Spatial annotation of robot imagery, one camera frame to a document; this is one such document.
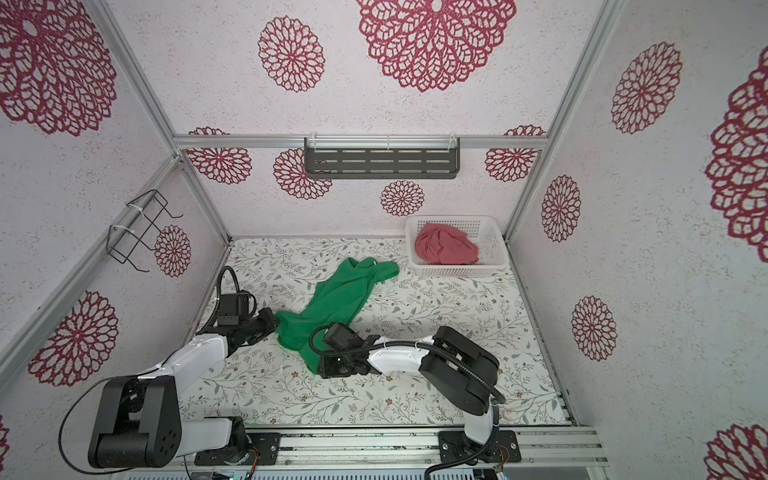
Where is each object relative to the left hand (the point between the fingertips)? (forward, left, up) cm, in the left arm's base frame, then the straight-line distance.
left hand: (279, 324), depth 91 cm
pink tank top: (+31, -54, +2) cm, 62 cm away
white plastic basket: (+39, -71, +1) cm, 81 cm away
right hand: (-13, -13, -1) cm, 19 cm away
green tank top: (+11, -17, -4) cm, 20 cm away
